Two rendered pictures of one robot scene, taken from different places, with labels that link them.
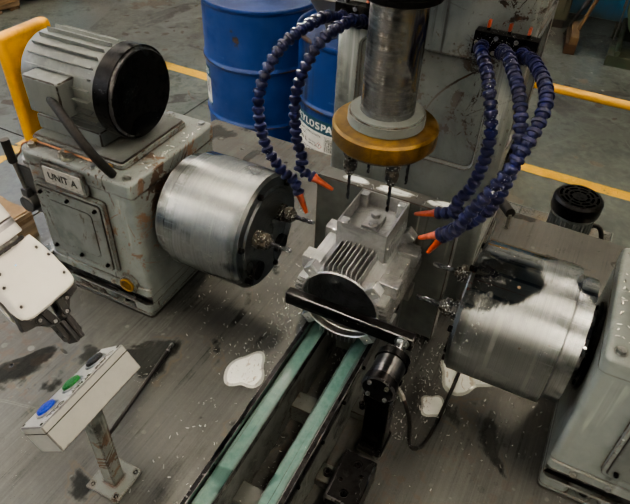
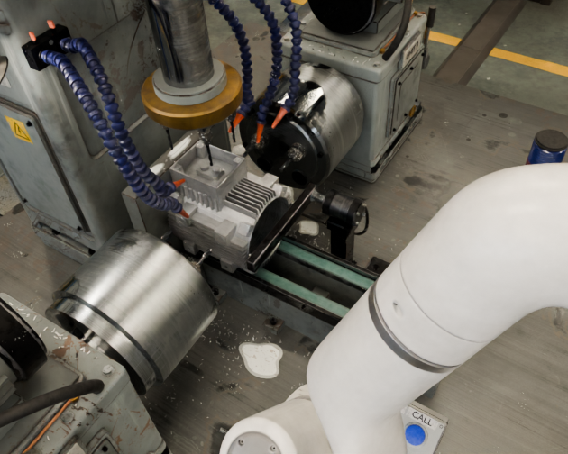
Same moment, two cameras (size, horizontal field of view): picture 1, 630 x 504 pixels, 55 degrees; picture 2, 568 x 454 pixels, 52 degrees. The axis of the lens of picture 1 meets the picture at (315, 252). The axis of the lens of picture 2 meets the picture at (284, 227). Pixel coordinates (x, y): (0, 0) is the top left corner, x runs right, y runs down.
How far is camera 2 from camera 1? 0.96 m
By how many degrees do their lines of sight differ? 54
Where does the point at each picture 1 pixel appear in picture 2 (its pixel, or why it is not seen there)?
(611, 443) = (386, 117)
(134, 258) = (143, 433)
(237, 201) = (171, 262)
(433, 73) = (117, 45)
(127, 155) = (62, 371)
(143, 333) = not seen: outside the picture
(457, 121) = (149, 66)
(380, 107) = (207, 68)
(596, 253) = not seen: hidden behind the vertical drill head
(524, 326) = (340, 107)
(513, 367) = (352, 132)
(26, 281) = not seen: hidden behind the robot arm
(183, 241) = (176, 345)
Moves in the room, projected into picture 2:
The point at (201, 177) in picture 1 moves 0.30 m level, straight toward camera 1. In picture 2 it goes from (123, 294) to (305, 273)
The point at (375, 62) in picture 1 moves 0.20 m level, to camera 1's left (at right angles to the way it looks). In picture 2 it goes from (194, 34) to (160, 113)
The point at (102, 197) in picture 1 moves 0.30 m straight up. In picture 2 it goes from (97, 427) to (17, 316)
